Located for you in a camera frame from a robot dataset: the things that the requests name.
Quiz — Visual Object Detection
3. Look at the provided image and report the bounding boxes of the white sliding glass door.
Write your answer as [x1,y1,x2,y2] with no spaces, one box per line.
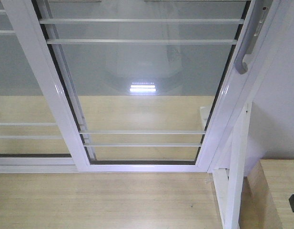
[0,0,265,173]

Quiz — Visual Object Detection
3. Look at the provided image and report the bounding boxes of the white wooden support brace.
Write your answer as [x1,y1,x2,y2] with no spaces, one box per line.
[210,102,252,229]

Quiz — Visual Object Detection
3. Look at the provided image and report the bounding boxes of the grey door lock plate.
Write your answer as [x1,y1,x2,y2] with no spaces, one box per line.
[246,0,272,54]

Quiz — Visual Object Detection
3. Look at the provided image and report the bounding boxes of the beige wooden platform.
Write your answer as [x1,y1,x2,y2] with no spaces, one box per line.
[0,95,294,229]

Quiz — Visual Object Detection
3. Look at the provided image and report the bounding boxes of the grey door handle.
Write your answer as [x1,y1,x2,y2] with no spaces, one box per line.
[234,0,264,74]

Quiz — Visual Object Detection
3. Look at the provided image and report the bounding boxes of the white bottom door track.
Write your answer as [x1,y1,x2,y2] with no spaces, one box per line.
[0,157,78,173]

